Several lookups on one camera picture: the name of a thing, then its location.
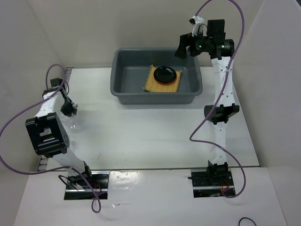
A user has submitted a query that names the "black cable loop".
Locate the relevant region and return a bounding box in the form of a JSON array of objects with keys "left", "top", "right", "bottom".
[{"left": 238, "top": 217, "right": 258, "bottom": 226}]

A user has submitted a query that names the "orange plastic plate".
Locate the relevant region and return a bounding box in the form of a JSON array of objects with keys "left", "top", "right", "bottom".
[{"left": 155, "top": 80, "right": 176, "bottom": 86}]

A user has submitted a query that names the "black plate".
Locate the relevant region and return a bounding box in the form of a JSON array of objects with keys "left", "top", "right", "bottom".
[{"left": 153, "top": 66, "right": 177, "bottom": 82}]

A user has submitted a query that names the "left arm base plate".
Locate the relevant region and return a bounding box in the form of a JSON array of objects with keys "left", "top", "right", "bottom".
[{"left": 59, "top": 171, "right": 110, "bottom": 201}]

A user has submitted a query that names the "clear plastic cup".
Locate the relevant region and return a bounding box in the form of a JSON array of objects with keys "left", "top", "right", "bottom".
[{"left": 59, "top": 113, "right": 78, "bottom": 129}]

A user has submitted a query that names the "grey plastic bin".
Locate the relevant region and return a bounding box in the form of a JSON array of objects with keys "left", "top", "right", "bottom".
[{"left": 110, "top": 48, "right": 203, "bottom": 105}]

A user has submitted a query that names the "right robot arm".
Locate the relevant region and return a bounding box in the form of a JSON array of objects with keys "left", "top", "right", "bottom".
[{"left": 175, "top": 16, "right": 240, "bottom": 186}]

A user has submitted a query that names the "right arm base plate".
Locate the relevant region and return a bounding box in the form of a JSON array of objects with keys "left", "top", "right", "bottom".
[{"left": 188, "top": 169, "right": 236, "bottom": 198}]

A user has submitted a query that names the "bamboo mat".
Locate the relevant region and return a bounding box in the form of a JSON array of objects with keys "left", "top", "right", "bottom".
[{"left": 143, "top": 65, "right": 182, "bottom": 93}]

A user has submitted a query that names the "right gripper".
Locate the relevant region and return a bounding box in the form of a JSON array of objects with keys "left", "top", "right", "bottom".
[{"left": 174, "top": 28, "right": 211, "bottom": 59}]

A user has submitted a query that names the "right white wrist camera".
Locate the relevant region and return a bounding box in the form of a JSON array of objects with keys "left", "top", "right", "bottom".
[{"left": 189, "top": 16, "right": 205, "bottom": 37}]

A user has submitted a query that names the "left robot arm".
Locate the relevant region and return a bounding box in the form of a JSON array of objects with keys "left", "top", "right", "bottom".
[{"left": 25, "top": 78, "right": 94, "bottom": 188}]

